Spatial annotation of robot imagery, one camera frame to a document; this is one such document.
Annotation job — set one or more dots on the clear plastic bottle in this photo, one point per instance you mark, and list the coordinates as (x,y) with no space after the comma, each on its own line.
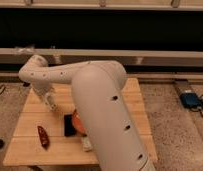
(49,102)

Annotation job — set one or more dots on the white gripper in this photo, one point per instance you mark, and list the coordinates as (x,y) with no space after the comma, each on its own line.
(43,95)

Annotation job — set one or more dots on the lower white rail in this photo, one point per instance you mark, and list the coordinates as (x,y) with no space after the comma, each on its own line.
(127,57)

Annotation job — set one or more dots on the upper white rail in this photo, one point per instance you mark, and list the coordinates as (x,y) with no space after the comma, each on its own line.
(175,5)

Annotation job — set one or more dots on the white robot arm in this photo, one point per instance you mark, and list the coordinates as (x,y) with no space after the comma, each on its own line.
(96,88)

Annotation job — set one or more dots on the blue box on floor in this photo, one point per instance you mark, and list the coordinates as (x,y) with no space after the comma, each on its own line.
(190,100)

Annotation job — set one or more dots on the white sponge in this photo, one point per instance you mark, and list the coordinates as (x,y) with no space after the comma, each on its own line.
(86,144)

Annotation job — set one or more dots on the red chili pepper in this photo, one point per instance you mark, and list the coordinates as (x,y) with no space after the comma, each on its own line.
(43,137)

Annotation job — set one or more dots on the black rectangular block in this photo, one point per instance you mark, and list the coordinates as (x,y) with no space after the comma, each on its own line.
(69,129)

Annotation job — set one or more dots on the white rail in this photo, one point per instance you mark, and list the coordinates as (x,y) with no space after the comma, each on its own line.
(175,5)
(127,57)

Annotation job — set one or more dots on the wooden table top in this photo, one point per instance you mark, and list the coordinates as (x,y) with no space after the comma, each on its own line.
(25,148)

